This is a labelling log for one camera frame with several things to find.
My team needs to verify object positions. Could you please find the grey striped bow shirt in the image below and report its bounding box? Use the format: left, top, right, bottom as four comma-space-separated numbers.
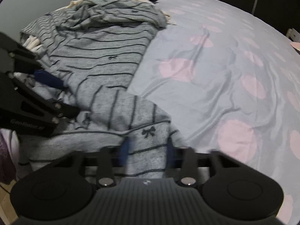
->
17, 0, 182, 179

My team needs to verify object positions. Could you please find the cream white garment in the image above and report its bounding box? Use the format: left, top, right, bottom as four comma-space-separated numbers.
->
20, 0, 155, 52

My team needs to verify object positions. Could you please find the polka dot bed sheet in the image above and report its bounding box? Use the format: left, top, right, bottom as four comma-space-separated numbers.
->
129, 0, 299, 224

